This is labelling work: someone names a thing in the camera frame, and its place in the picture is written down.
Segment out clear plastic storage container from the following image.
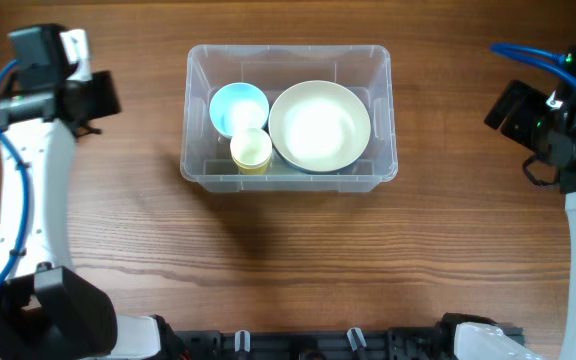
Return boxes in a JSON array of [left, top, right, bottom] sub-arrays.
[[180, 44, 398, 193]]

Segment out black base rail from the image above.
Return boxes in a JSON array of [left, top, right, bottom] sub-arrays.
[[176, 327, 457, 360]]

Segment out cream plate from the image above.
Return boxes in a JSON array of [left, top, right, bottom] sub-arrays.
[[268, 80, 372, 173]]

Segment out right blue cable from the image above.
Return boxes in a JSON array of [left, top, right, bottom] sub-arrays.
[[489, 42, 576, 124]]

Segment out light blue bowl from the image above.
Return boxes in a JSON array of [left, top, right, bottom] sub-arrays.
[[209, 82, 270, 138]]

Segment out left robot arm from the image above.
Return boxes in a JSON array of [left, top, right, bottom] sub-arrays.
[[0, 24, 165, 359]]

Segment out pale green cup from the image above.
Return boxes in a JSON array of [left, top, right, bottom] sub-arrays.
[[230, 128, 273, 169]]

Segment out yellow cup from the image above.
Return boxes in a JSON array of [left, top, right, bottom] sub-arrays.
[[233, 157, 271, 175]]

